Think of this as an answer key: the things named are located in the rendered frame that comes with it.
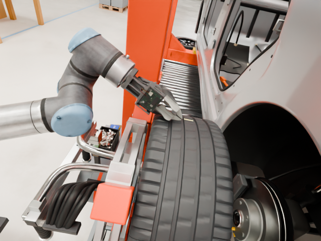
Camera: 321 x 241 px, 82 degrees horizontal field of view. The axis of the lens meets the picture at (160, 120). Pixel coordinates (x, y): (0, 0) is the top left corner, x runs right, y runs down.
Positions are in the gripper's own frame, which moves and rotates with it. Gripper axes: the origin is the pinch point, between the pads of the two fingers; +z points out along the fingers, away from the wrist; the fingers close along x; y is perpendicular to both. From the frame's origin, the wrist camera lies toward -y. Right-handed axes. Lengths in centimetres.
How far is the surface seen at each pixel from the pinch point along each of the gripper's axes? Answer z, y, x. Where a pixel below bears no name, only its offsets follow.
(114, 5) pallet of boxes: -269, -734, -16
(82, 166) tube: -14.5, 8.9, -30.4
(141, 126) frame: -7.2, 0.6, -10.8
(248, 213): 42.1, 6.2, -10.5
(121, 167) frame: -6.7, 17.1, -16.1
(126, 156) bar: -5.8, 9.1, -17.9
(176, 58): 1, -231, 6
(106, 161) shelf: -2, -49, -70
